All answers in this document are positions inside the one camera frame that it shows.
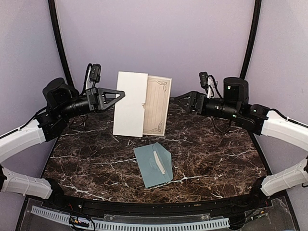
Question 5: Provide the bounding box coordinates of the black corner frame post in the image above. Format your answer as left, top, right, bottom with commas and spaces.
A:
239, 0, 262, 79
48, 0, 74, 87

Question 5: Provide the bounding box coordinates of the black front table rail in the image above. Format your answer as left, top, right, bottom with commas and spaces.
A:
48, 193, 262, 217

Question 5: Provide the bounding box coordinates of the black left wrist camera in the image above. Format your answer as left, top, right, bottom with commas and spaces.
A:
89, 64, 101, 83

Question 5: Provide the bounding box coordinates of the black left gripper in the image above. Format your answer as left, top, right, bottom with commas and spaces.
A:
57, 86, 125, 119

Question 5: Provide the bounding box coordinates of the black left corner frame post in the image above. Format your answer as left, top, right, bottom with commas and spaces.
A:
48, 0, 74, 87

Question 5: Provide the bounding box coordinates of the black right corner frame post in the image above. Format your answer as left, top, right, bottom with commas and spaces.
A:
239, 0, 262, 79

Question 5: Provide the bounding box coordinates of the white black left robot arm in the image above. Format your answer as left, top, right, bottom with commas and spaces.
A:
0, 77, 125, 210

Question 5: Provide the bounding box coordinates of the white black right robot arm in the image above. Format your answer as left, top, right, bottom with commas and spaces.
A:
175, 72, 308, 209

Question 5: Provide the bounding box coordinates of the light blue paper envelope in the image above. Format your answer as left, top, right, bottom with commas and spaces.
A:
133, 142, 173, 188

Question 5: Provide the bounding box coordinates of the beige lined letter paper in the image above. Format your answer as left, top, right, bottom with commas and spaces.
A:
153, 151, 166, 175

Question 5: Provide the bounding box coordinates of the spare gray paper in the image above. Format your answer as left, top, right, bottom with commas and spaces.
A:
113, 71, 172, 137

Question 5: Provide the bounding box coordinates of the white slotted cable duct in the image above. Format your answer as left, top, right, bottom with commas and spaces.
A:
31, 206, 230, 231

